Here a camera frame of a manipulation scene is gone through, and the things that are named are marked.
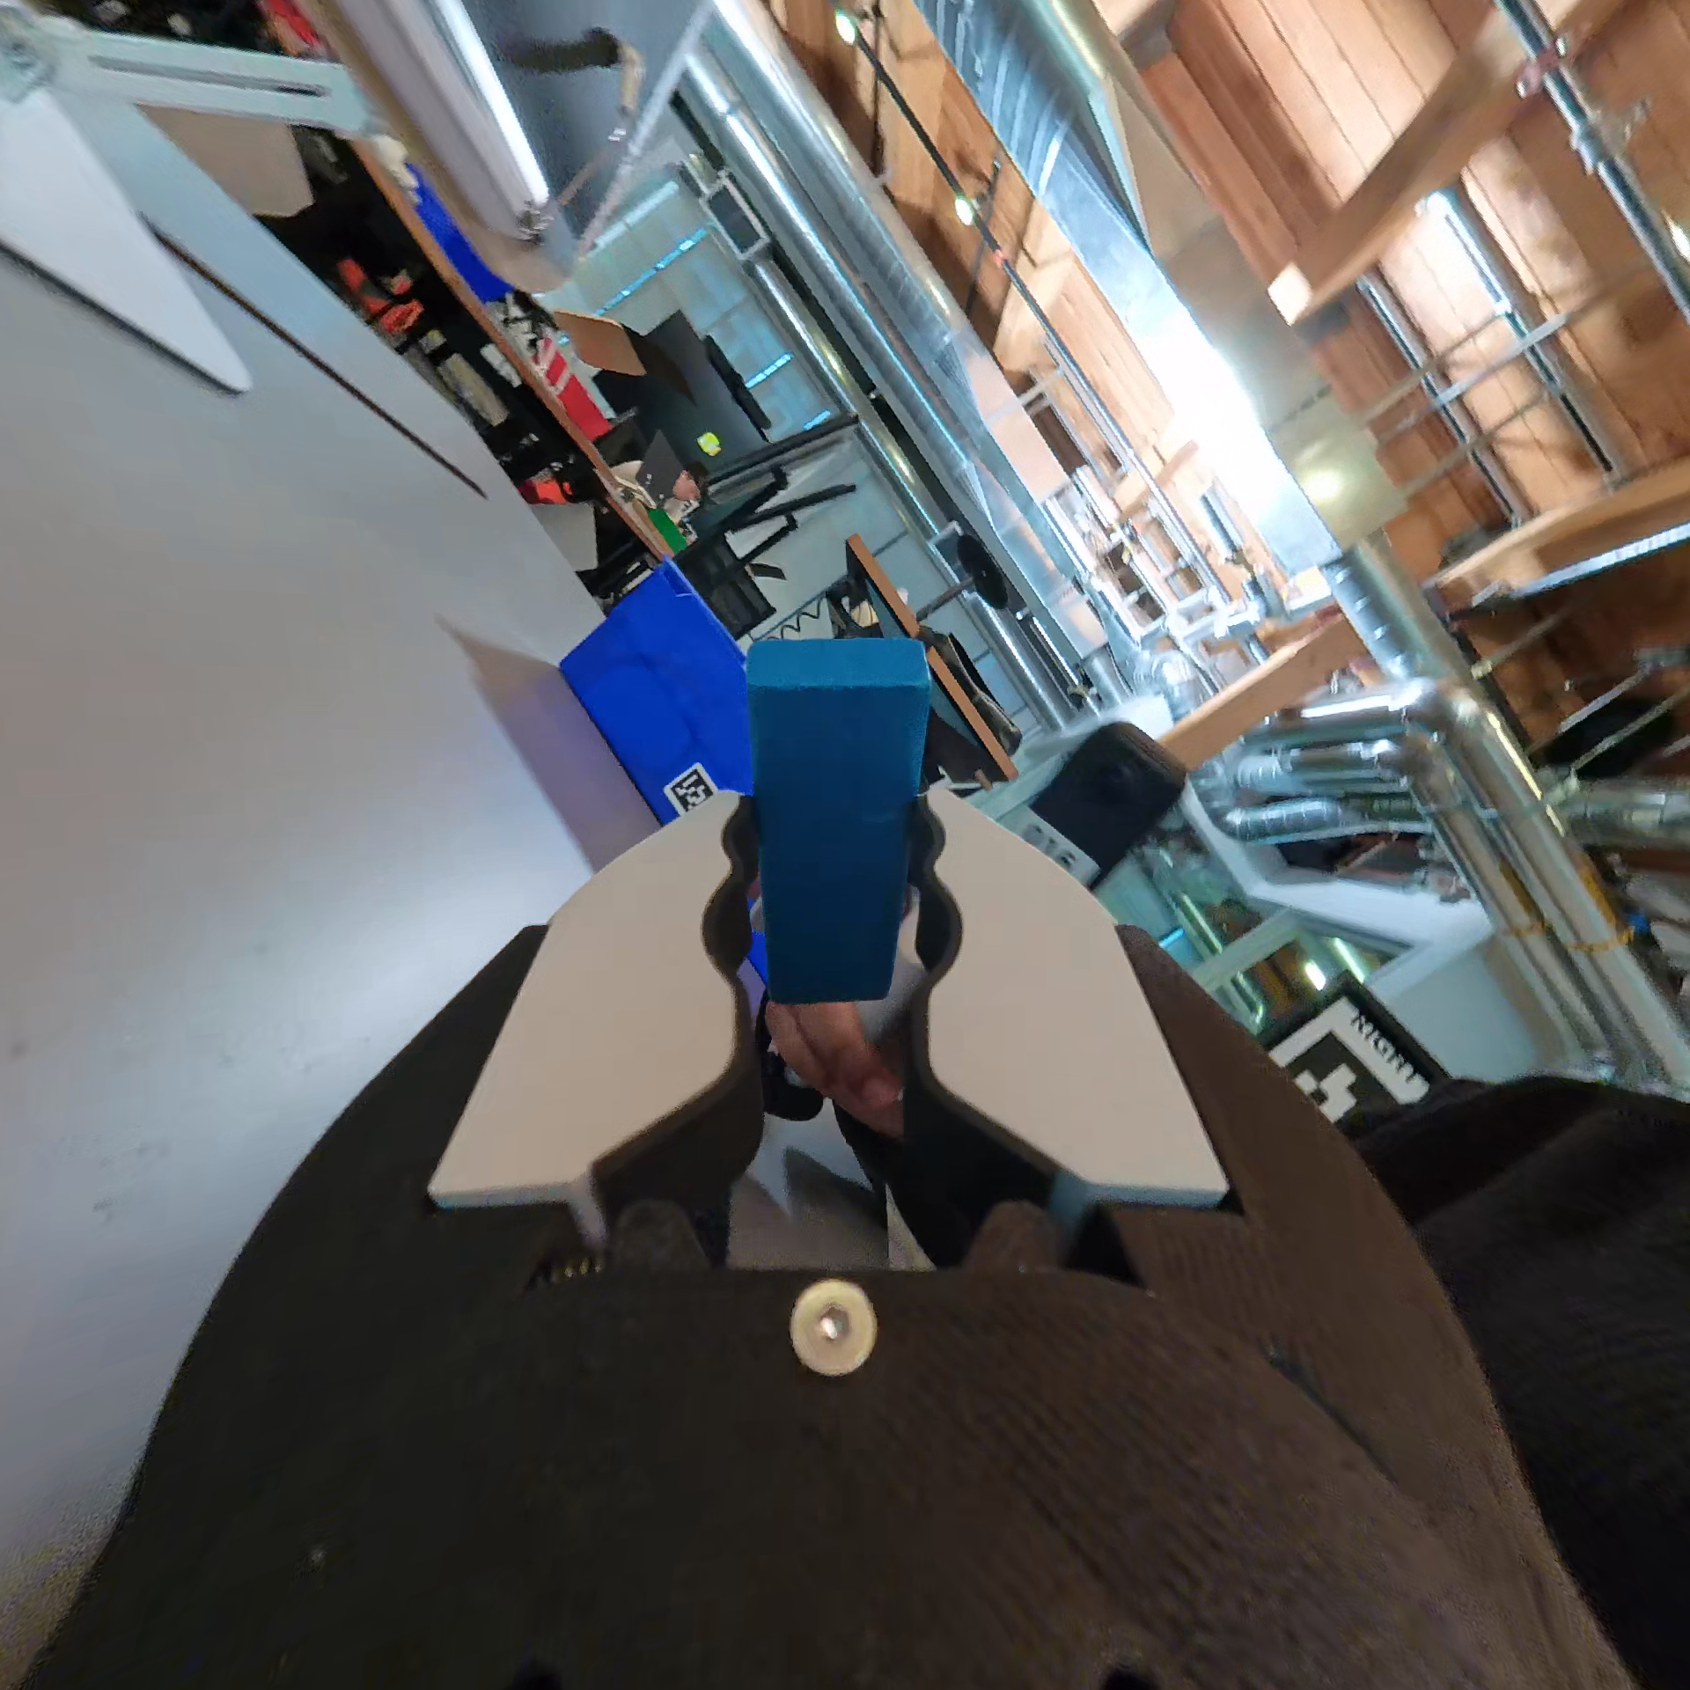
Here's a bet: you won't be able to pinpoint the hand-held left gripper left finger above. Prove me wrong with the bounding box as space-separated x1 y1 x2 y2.
426 795 765 1210

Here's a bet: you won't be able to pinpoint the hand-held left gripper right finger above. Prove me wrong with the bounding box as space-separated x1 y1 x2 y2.
904 789 1232 1213

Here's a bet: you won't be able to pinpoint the blue foam block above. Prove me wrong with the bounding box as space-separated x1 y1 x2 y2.
745 639 933 1006

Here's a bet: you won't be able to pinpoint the blue bin with marker sticker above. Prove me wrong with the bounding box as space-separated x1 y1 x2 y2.
558 562 759 829

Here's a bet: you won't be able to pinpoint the person's right hand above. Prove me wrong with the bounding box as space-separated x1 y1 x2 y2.
767 996 910 1136

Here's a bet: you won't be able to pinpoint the wooden beam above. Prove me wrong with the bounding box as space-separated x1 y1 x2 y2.
1160 613 1390 774

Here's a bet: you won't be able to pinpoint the tilted wooden standing desk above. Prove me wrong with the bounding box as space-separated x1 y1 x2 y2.
845 533 1021 789

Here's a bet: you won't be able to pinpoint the framed marker poster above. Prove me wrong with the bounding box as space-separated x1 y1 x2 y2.
1266 990 1437 1126

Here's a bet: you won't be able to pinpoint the black mesh office chair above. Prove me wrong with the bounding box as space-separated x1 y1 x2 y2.
683 535 782 637

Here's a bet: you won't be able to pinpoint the silver ventilation ducts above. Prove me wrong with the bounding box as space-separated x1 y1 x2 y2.
666 0 1690 1087

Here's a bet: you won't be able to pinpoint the black monitor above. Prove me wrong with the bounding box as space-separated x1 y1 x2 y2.
633 309 775 446

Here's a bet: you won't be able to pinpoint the long wooden desk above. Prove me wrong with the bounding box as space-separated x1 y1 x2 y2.
350 133 691 563

